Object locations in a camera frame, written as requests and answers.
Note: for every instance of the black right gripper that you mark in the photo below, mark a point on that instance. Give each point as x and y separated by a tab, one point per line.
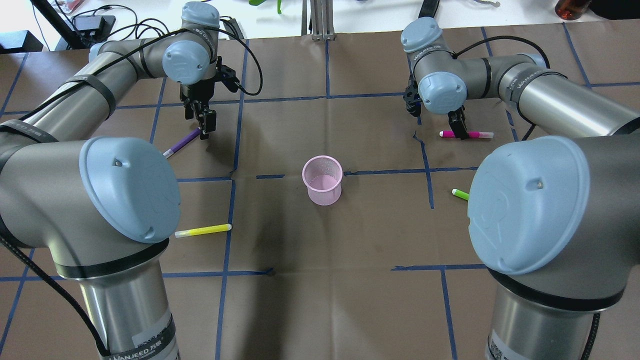
457	118

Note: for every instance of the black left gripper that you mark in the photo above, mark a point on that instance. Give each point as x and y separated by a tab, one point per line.
195	93

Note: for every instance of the pink pen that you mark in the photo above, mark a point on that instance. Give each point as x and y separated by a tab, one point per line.
475	134

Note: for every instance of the purple pen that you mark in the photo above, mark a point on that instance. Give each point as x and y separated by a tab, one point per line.
182	143

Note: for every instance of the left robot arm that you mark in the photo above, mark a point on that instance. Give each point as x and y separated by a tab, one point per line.
106	207

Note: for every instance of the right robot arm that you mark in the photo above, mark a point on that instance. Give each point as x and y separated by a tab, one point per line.
554	219

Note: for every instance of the pink mesh cup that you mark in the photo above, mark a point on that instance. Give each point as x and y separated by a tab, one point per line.
322	175

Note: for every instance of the green pen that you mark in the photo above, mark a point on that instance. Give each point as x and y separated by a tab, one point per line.
458	193

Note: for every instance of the yellow pen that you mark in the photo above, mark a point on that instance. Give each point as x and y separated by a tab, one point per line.
203	230

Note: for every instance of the green plastic clamp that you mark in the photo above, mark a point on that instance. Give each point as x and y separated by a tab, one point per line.
276	3

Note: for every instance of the black power adapter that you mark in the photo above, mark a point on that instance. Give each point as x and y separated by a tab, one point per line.
94	25

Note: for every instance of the brown water bottle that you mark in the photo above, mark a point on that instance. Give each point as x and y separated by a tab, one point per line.
570	10

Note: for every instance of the aluminium frame post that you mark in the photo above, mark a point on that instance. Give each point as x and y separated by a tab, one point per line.
317	20

